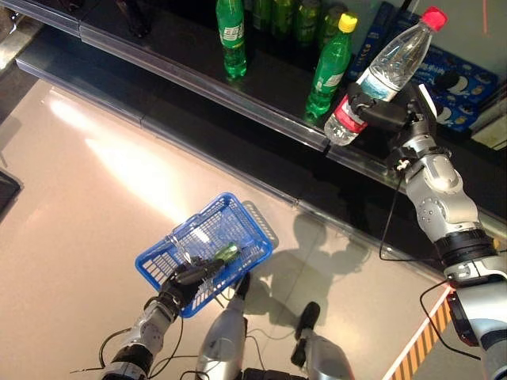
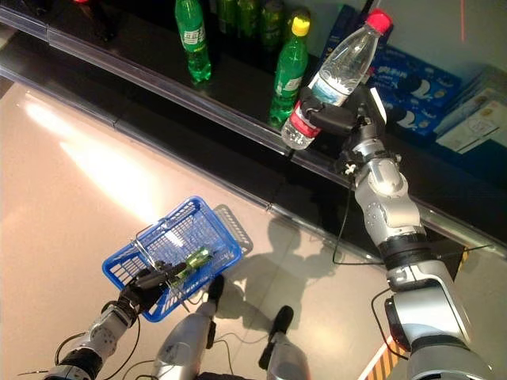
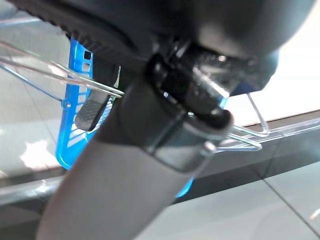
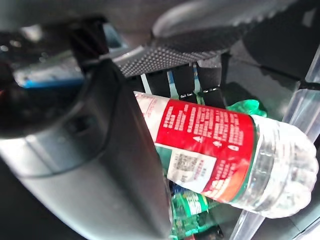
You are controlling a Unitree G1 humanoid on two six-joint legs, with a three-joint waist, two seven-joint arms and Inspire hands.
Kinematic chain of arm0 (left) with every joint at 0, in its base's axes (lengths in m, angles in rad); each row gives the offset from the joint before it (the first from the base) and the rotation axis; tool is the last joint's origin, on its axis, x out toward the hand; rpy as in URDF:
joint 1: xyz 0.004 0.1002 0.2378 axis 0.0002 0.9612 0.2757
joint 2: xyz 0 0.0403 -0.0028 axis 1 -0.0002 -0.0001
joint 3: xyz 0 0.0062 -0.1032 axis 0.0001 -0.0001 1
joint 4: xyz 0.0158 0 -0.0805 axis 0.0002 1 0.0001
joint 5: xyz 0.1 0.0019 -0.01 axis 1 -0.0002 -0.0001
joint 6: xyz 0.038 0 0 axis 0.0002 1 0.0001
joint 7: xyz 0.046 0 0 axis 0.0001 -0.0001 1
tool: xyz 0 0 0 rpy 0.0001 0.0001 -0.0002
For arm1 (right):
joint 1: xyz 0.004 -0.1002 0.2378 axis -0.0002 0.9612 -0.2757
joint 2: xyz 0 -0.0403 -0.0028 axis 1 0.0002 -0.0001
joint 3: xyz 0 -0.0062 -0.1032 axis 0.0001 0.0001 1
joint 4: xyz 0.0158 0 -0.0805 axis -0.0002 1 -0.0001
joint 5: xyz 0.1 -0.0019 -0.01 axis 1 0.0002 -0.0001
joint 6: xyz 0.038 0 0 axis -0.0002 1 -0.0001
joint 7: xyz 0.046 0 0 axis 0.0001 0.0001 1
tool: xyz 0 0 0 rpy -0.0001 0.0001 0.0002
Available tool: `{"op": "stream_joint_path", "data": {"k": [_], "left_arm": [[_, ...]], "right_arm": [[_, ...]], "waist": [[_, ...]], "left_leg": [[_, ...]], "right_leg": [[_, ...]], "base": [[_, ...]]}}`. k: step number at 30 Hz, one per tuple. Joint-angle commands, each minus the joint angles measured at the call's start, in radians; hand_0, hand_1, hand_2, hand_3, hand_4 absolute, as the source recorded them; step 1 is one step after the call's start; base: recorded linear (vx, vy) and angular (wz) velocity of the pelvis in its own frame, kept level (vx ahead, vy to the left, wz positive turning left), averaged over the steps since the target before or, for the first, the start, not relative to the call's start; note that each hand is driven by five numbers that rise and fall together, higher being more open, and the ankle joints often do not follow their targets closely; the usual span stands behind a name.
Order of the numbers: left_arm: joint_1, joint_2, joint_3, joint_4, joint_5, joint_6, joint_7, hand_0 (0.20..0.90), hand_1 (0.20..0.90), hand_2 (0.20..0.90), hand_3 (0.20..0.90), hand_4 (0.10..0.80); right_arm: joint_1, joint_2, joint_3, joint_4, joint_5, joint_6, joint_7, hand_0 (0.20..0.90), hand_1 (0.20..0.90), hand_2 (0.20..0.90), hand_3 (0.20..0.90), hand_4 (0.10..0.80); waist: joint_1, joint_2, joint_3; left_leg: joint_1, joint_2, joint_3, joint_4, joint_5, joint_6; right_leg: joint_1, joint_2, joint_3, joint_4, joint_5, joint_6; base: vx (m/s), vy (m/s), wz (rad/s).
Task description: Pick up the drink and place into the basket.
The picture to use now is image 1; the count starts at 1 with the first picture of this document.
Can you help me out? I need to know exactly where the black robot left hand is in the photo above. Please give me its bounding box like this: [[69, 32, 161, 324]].
[[158, 259, 227, 310]]

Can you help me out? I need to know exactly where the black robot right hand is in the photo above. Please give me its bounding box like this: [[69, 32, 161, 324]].
[[346, 81, 439, 138]]

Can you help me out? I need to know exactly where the blue plastic shopping basket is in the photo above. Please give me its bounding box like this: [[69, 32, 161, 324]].
[[134, 192, 280, 320]]

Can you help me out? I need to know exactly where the clear water bottle red cap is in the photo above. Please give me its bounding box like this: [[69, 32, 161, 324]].
[[323, 6, 448, 146]]

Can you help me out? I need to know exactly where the green soda bottle yellow cap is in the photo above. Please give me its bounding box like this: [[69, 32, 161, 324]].
[[215, 0, 247, 79], [303, 12, 359, 120]]

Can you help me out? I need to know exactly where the green bottle in basket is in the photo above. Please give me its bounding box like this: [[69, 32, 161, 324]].
[[215, 242, 242, 263]]

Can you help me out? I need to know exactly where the silver robot left leg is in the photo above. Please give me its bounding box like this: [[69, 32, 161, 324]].
[[196, 272, 253, 380]]

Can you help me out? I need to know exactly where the silver robot leg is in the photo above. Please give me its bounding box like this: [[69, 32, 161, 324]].
[[291, 301, 356, 380], [196, 272, 253, 380]]

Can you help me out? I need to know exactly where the blue Oreo cookie box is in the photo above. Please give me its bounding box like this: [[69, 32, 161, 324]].
[[414, 43, 501, 120], [433, 102, 482, 134]]

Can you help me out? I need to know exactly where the dark blue cookie box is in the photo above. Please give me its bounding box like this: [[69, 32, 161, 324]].
[[347, 1, 397, 82]]

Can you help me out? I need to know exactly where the black robot waist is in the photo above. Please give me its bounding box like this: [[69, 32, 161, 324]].
[[180, 367, 314, 380]]

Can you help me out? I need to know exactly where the silver robot right leg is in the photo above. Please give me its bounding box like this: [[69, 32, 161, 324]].
[[291, 301, 356, 380]]

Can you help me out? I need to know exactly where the dark low cabinet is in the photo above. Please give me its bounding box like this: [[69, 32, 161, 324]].
[[0, 168, 25, 222]]

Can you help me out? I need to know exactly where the yellow black hazard tape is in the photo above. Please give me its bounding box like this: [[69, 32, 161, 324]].
[[382, 284, 455, 380]]

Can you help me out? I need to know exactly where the grey metal plinth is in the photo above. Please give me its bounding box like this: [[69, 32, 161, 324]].
[[0, 15, 44, 72]]

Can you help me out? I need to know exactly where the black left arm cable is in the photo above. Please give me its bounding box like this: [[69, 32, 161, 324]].
[[69, 312, 199, 375]]

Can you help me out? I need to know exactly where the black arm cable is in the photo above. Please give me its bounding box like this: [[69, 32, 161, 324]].
[[69, 312, 199, 375], [378, 168, 482, 361]]

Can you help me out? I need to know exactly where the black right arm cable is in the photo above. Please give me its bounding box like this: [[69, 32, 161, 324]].
[[378, 168, 482, 361]]

